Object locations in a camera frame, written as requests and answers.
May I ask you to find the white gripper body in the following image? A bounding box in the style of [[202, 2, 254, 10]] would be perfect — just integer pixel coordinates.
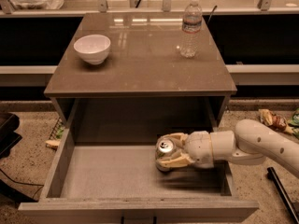
[[185, 131, 214, 169]]

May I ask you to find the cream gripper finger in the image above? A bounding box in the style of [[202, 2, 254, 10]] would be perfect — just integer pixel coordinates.
[[158, 154, 193, 168], [162, 133, 188, 150]]

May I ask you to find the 7up soda can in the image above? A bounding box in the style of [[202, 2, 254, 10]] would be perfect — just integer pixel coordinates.
[[155, 138, 177, 172]]

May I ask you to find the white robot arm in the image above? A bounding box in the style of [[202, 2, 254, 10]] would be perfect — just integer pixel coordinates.
[[155, 119, 299, 177]]

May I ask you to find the open grey top drawer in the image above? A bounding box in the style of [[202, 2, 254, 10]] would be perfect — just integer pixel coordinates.
[[20, 122, 258, 224]]

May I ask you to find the brown snack bag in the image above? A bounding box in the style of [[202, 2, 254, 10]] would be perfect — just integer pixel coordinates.
[[259, 109, 293, 134]]

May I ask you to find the black bar on floor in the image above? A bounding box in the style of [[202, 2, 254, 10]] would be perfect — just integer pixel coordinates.
[[267, 167, 299, 224]]

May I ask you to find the green snack bag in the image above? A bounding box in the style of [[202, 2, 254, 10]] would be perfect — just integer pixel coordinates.
[[288, 108, 299, 139]]

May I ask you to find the clear plastic water bottle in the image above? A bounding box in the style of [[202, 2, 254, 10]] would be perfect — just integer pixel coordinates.
[[180, 0, 202, 58]]

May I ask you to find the white ceramic bowl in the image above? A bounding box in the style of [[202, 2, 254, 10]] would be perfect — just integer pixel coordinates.
[[74, 35, 111, 64]]

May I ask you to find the metal railing shelf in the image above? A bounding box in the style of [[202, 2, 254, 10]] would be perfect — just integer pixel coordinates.
[[0, 0, 299, 17]]

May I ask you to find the black object at left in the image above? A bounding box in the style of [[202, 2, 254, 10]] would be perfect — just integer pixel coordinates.
[[0, 112, 21, 158]]

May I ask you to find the black drawer handle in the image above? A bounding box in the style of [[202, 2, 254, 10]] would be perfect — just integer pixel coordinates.
[[121, 217, 157, 224]]

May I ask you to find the wire basket with snacks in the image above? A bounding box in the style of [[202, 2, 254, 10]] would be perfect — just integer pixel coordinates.
[[45, 119, 64, 149]]

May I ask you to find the black cable on floor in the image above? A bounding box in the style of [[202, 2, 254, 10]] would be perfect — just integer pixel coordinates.
[[0, 168, 45, 201]]

